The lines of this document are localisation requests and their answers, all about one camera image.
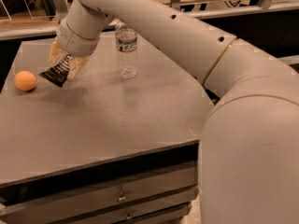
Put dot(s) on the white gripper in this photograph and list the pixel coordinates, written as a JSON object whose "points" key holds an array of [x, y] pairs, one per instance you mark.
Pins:
{"points": [[75, 44]]}

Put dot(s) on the black rxbar chocolate wrapper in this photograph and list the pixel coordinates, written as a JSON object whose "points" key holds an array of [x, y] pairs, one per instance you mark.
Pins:
{"points": [[57, 74]]}

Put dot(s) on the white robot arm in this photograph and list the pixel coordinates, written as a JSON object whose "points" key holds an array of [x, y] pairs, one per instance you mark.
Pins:
{"points": [[249, 165]]}

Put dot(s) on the orange fruit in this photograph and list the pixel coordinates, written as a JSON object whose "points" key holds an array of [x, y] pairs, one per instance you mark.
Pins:
{"points": [[25, 81]]}

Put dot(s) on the clear plastic water bottle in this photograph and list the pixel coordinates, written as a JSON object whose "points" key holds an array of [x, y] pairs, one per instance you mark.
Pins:
{"points": [[126, 45]]}

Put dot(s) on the grey drawer cabinet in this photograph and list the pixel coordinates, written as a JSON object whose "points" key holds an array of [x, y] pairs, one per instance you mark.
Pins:
{"points": [[98, 127]]}

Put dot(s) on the upper grey drawer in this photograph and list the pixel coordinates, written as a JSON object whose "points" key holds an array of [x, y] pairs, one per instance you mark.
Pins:
{"points": [[100, 196]]}

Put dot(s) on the grey drawer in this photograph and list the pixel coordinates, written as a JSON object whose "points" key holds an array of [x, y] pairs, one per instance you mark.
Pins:
{"points": [[100, 196], [154, 209]]}

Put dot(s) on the lower grey drawer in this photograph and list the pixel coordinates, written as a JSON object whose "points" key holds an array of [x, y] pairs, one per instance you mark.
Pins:
{"points": [[154, 209]]}

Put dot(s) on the metal railing frame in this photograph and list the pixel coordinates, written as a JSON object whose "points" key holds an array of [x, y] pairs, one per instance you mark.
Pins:
{"points": [[26, 24]]}

